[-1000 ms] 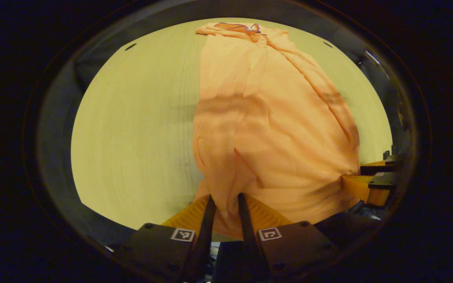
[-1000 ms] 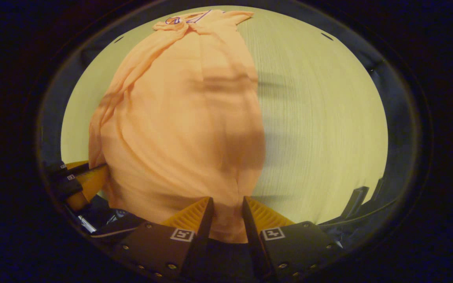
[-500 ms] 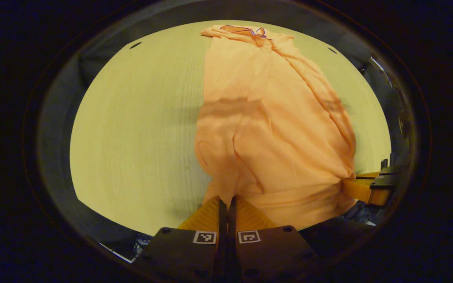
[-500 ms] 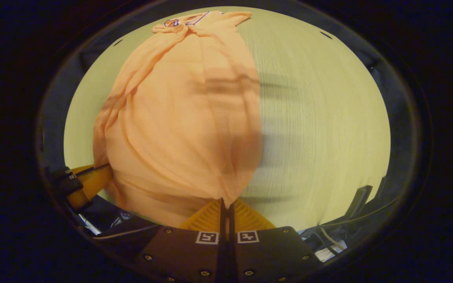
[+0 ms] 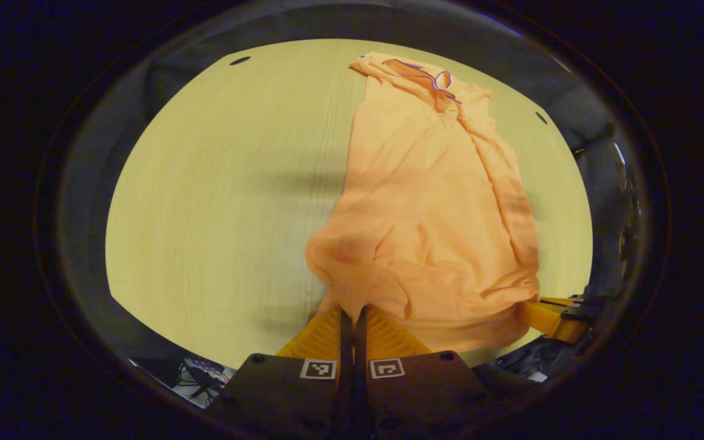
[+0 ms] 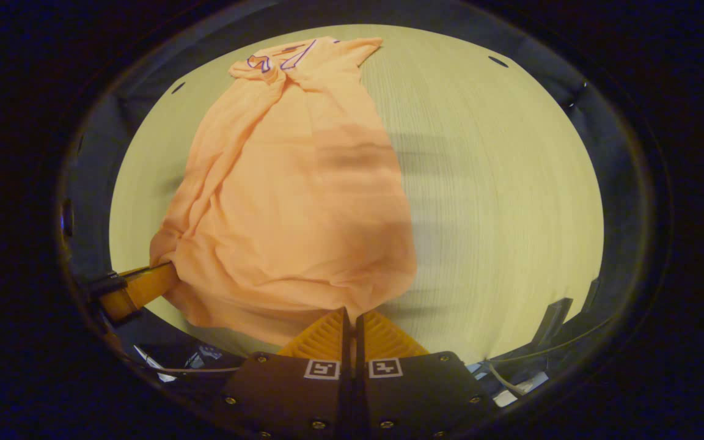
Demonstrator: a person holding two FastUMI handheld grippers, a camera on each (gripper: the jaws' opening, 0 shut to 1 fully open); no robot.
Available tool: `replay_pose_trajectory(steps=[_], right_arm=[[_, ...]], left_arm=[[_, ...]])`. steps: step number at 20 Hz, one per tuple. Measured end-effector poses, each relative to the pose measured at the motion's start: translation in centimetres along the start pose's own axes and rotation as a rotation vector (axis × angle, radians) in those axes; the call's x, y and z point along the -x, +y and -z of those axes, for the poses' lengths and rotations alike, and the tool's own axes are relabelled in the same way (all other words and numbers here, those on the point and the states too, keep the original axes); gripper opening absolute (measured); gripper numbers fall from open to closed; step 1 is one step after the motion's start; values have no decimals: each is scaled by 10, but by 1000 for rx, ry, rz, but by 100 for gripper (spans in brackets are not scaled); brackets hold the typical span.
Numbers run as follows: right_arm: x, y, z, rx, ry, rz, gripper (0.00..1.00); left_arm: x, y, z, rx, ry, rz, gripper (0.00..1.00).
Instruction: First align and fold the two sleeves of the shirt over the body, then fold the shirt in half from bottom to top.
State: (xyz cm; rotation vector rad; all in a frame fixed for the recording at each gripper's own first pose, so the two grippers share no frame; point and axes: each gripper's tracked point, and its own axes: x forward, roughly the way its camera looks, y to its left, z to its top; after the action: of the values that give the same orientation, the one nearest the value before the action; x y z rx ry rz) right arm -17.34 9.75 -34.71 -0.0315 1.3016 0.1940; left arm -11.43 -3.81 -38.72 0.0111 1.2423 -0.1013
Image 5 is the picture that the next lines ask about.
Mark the orange T-shirt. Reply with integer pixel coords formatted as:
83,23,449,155
304,51,541,356

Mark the tangle of black cables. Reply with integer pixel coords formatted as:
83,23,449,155
172,356,233,407

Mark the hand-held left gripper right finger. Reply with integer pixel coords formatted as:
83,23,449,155
354,305,500,440

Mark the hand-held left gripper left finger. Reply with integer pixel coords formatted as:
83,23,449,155
208,305,353,440

